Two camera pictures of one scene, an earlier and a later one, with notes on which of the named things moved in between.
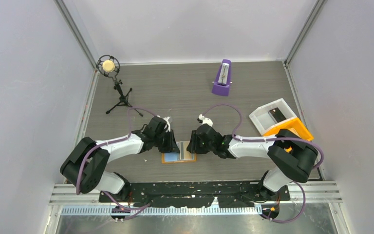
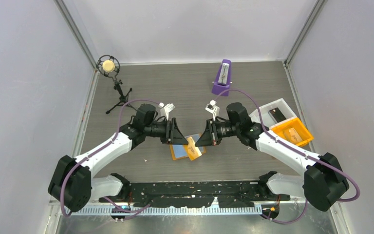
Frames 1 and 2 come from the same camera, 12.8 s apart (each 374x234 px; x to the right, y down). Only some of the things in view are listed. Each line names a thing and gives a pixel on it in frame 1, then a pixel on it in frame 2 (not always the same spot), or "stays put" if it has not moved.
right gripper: x=193 y=147 → x=210 y=137
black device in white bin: x=276 y=115 stays put
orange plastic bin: x=296 y=126 stays put
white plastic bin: x=271 y=114 stays put
